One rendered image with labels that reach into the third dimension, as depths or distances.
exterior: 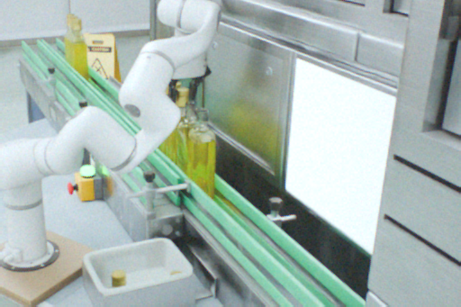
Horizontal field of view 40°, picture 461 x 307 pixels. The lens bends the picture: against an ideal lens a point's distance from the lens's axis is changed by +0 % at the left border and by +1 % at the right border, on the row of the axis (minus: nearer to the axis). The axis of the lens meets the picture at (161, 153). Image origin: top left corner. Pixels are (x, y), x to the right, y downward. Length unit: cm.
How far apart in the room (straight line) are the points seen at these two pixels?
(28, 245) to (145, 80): 55
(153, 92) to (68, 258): 56
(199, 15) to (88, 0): 624
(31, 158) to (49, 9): 619
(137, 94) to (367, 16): 46
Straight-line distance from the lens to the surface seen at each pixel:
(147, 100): 125
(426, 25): 59
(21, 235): 157
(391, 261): 67
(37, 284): 154
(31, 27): 751
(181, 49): 133
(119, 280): 147
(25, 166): 136
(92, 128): 125
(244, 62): 158
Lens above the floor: 163
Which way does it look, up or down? 23 degrees down
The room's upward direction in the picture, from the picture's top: straight up
